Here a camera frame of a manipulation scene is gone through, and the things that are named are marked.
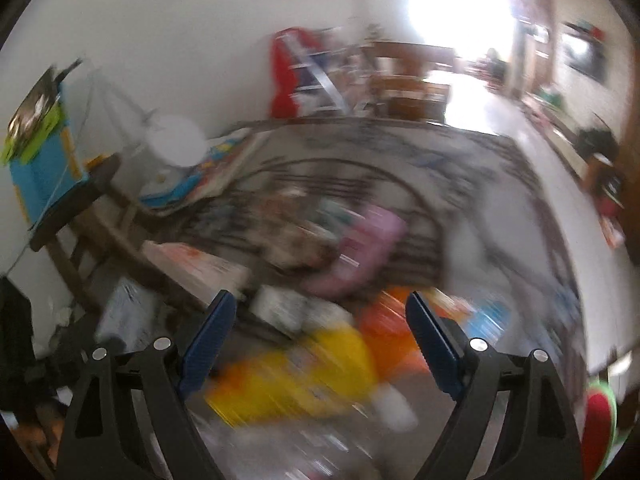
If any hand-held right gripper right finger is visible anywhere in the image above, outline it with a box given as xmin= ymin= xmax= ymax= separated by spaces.
xmin=405 ymin=290 xmax=586 ymax=480

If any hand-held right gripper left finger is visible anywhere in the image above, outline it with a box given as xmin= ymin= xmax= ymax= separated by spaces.
xmin=56 ymin=290 xmax=237 ymax=480

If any orange packet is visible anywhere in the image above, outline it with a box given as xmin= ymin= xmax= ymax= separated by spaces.
xmin=360 ymin=287 xmax=441 ymax=376

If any yellow packet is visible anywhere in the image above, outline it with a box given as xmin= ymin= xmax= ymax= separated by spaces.
xmin=207 ymin=322 xmax=378 ymax=428

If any watermelon pattern bin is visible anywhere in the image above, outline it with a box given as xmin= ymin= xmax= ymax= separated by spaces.
xmin=580 ymin=380 xmax=621 ymax=480

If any white cup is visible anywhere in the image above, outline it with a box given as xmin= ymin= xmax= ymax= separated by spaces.
xmin=375 ymin=385 xmax=418 ymax=431

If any white box with orange print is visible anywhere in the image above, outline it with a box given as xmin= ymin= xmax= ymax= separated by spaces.
xmin=142 ymin=240 xmax=251 ymax=311

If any blue and white packet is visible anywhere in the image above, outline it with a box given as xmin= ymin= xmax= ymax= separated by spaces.
xmin=97 ymin=280 xmax=161 ymax=346

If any pink bag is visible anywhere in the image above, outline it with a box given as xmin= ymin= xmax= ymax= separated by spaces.
xmin=305 ymin=205 xmax=408 ymax=298

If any patterned grey rug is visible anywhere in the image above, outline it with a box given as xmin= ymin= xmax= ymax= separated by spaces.
xmin=140 ymin=115 xmax=588 ymax=480

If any colourful stack of books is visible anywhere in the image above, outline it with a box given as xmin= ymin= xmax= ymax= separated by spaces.
xmin=140 ymin=130 xmax=266 ymax=211

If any dark object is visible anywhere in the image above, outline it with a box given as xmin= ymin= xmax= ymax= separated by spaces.
xmin=0 ymin=275 xmax=36 ymax=361

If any dark wooden stool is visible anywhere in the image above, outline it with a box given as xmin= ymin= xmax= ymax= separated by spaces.
xmin=30 ymin=155 xmax=201 ymax=311

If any white round lamp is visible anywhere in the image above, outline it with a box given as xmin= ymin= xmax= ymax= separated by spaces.
xmin=82 ymin=57 xmax=208 ymax=168

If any red bucket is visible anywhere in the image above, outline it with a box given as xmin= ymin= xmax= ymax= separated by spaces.
xmin=597 ymin=182 xmax=626 ymax=221

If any blue toy box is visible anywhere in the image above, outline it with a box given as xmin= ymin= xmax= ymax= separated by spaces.
xmin=2 ymin=65 xmax=88 ymax=226

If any black bag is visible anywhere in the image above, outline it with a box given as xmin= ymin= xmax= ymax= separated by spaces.
xmin=575 ymin=127 xmax=618 ymax=161

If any red cloth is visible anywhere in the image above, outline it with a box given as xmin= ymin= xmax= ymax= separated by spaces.
xmin=270 ymin=30 xmax=301 ymax=118

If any metal stepladder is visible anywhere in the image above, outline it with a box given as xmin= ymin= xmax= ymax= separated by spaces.
xmin=287 ymin=30 xmax=351 ymax=111

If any wooden table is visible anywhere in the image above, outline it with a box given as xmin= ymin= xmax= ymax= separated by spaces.
xmin=370 ymin=42 xmax=456 ymax=121

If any wall television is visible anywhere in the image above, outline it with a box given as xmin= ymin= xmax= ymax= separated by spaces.
xmin=560 ymin=22 xmax=608 ymax=83

